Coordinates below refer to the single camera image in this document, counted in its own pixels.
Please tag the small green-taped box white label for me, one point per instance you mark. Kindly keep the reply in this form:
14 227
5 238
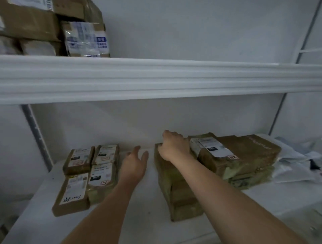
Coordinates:
100 193

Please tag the small box handwritten white label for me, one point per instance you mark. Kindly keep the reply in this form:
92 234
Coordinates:
70 206

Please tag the person's left hand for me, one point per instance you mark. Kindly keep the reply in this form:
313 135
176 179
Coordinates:
133 168

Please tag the person's right hand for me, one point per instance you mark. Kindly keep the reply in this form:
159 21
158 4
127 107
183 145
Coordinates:
174 148

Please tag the person's left forearm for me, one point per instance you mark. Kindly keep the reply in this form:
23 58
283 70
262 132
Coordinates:
100 218

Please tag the white metal shelving rack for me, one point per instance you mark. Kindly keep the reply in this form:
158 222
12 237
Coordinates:
151 78

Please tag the cardboard box red outlined sticker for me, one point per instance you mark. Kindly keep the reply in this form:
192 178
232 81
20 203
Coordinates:
37 47

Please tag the person's right forearm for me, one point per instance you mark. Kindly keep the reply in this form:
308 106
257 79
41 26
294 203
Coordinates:
226 201

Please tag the pile of plastic mailer bags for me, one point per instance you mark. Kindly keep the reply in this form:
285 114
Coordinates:
289 171

